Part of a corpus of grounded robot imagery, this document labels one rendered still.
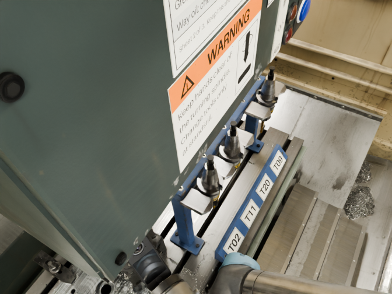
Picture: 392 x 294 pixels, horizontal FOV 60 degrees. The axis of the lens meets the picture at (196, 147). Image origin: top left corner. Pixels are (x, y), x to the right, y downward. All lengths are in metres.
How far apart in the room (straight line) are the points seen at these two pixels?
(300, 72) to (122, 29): 1.37
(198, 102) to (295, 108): 1.28
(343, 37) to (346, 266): 0.81
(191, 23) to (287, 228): 1.13
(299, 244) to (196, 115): 1.05
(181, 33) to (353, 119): 1.37
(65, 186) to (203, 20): 0.14
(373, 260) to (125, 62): 1.33
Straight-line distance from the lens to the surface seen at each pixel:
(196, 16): 0.24
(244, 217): 1.08
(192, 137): 0.30
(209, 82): 0.29
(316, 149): 1.50
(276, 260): 1.24
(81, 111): 0.17
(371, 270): 1.42
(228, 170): 0.84
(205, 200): 0.80
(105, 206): 0.23
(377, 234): 1.50
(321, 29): 1.39
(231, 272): 0.69
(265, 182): 1.16
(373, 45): 1.38
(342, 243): 1.38
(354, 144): 1.53
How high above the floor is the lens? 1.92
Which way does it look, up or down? 53 degrees down
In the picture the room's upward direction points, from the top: 4 degrees counter-clockwise
